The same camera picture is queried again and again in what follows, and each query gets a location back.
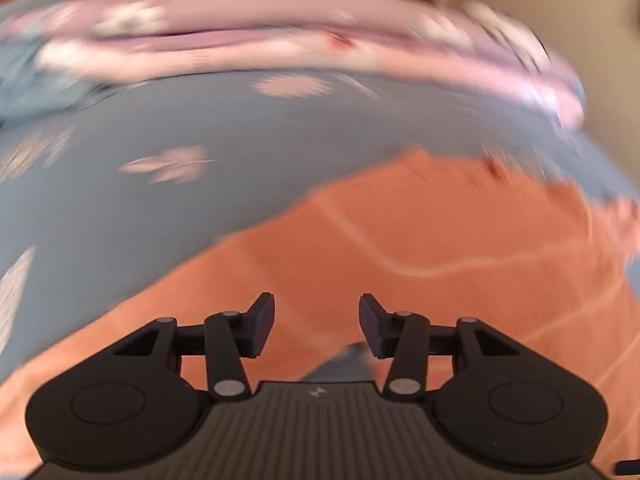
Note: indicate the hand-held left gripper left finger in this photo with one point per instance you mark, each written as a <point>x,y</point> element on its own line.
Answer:
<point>265,322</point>

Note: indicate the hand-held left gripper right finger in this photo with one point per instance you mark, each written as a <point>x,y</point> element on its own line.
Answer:
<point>372,325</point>

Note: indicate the orange knit sweater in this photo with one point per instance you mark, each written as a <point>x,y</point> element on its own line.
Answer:
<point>425,240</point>

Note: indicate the pink and lilac floral quilt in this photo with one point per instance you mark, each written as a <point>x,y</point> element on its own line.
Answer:
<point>250,55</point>

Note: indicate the blue pillow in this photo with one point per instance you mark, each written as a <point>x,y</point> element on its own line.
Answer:
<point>30,75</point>

